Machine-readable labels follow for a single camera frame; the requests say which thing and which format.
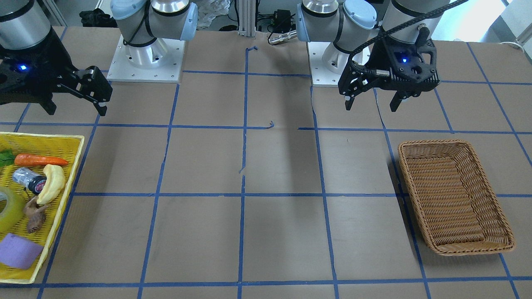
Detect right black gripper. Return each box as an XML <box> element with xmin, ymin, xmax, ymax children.
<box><xmin>0</xmin><ymin>29</ymin><xmax>113</xmax><ymax>117</ymax></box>

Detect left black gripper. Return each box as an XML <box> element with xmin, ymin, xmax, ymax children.
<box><xmin>338</xmin><ymin>25</ymin><xmax>440</xmax><ymax>112</ymax></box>

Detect yellow tape roll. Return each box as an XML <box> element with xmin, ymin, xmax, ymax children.
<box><xmin>0</xmin><ymin>186</ymin><xmax>27</xmax><ymax>233</ymax></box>

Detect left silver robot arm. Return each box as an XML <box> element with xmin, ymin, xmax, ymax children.
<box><xmin>295</xmin><ymin>0</ymin><xmax>455</xmax><ymax>112</ymax></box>

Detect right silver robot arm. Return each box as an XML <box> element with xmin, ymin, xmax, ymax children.
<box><xmin>0</xmin><ymin>0</ymin><xmax>198</xmax><ymax>116</ymax></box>

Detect yellow toy banana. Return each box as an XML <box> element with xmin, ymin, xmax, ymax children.
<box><xmin>37</xmin><ymin>164</ymin><xmax>66</xmax><ymax>206</ymax></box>

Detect yellow plastic basket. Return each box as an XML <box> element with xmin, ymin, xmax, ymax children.
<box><xmin>0</xmin><ymin>132</ymin><xmax>85</xmax><ymax>284</ymax></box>

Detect black cloth bundle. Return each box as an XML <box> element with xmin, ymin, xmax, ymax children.
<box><xmin>79</xmin><ymin>8</ymin><xmax>118</xmax><ymax>28</ymax></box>

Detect orange toy carrot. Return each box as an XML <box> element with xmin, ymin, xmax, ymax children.
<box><xmin>0</xmin><ymin>150</ymin><xmax>69</xmax><ymax>167</ymax></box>

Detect small printed can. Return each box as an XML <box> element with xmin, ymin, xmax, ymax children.
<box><xmin>12</xmin><ymin>167</ymin><xmax>47</xmax><ymax>195</ymax></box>

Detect brown toy figure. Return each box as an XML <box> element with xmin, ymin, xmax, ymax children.
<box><xmin>23</xmin><ymin>196</ymin><xmax>48</xmax><ymax>233</ymax></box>

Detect brown wicker basket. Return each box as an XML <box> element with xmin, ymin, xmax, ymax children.
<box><xmin>397</xmin><ymin>140</ymin><xmax>516</xmax><ymax>257</ymax></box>

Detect purple foam block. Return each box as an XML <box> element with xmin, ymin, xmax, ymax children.
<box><xmin>0</xmin><ymin>233</ymin><xmax>44</xmax><ymax>270</ymax></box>

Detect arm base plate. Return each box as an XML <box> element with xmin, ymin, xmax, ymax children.
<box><xmin>307</xmin><ymin>42</ymin><xmax>349</xmax><ymax>88</ymax></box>
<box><xmin>107</xmin><ymin>37</ymin><xmax>186</xmax><ymax>83</ymax></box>

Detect aluminium frame post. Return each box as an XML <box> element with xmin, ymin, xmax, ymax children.
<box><xmin>234</xmin><ymin>0</ymin><xmax>257</xmax><ymax>39</ymax></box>

